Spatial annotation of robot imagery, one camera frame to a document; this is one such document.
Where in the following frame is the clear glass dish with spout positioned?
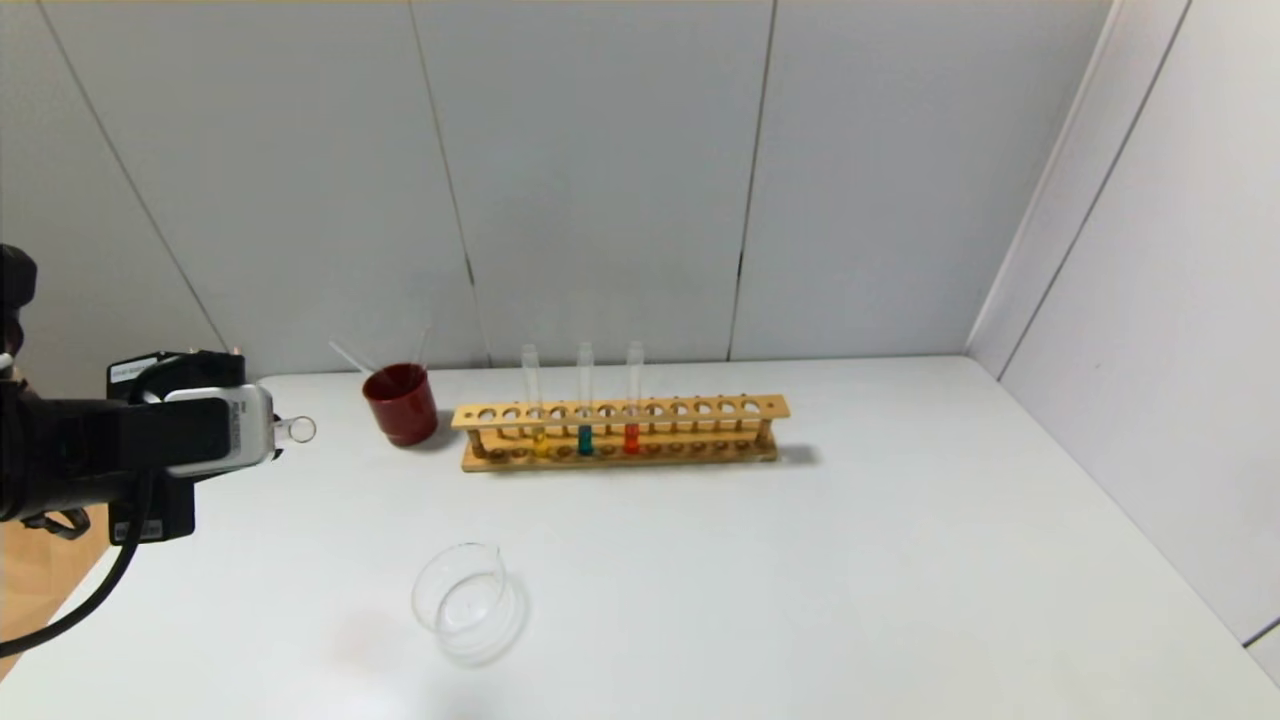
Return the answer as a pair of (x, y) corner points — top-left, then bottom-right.
(412, 543), (524, 664)

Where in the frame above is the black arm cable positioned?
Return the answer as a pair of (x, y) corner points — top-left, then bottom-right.
(0, 470), (151, 658)

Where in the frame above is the blue pigment glass test tube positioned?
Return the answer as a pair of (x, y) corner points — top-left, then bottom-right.
(575, 342), (597, 458)

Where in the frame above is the yellow pigment glass test tube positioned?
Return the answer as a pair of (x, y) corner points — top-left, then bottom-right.
(521, 344), (549, 458)

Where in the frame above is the wooden test tube rack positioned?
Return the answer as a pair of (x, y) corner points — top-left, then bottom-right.
(452, 394), (791, 473)

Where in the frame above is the dark red plastic cup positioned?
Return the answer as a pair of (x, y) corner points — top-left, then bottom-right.
(362, 362), (439, 448)

